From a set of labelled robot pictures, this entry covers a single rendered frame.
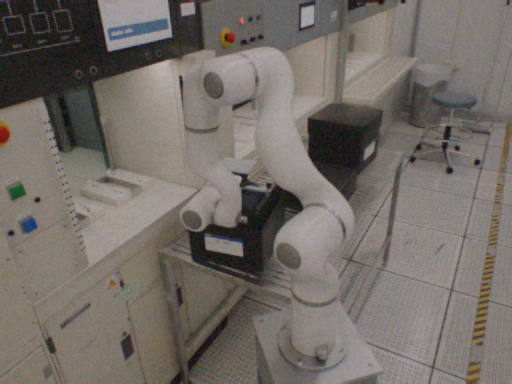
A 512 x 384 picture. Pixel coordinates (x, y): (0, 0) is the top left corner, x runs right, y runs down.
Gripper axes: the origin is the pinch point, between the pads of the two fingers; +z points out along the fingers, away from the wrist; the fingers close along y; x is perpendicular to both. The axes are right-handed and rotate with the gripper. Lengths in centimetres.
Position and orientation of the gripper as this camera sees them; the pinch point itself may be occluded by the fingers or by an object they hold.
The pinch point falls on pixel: (235, 172)
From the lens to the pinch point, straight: 143.9
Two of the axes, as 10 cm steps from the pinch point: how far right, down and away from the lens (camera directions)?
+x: -0.3, -8.7, -4.8
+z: 3.4, -4.6, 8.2
